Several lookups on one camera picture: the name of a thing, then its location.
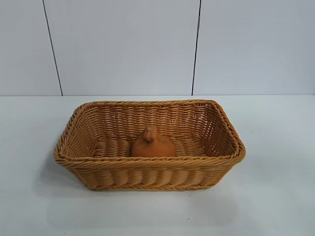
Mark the orange with stem knob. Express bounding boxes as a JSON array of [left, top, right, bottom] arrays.
[[130, 125, 177, 158]]

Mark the woven wicker basket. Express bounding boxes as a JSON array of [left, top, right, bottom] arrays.
[[53, 99, 247, 192]]

